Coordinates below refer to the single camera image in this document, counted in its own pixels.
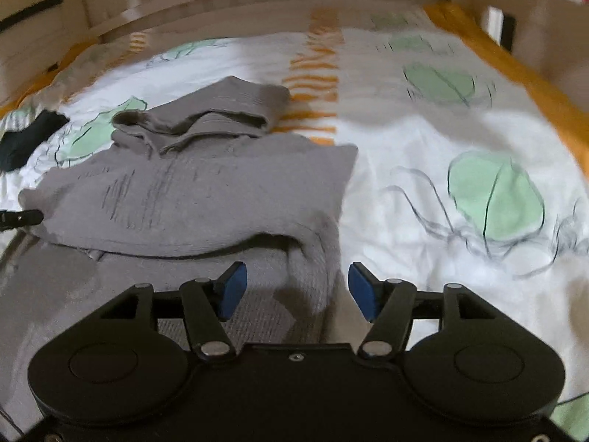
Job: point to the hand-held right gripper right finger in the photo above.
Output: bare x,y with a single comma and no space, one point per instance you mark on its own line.
360,294

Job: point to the light wooden bed frame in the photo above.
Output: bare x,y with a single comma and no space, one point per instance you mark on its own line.
257,0

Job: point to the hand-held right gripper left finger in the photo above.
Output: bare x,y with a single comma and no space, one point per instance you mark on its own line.
233,291

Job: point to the grey knit sweater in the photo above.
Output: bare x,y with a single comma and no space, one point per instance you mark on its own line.
193,193

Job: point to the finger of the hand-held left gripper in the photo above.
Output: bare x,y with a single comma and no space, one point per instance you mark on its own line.
25,216

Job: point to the orange bed sheet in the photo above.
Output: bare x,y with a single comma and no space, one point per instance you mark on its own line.
529,78

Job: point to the black cloth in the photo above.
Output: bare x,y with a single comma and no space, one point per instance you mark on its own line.
25,140

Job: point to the white leaf print blanket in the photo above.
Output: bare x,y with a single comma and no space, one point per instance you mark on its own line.
437,138

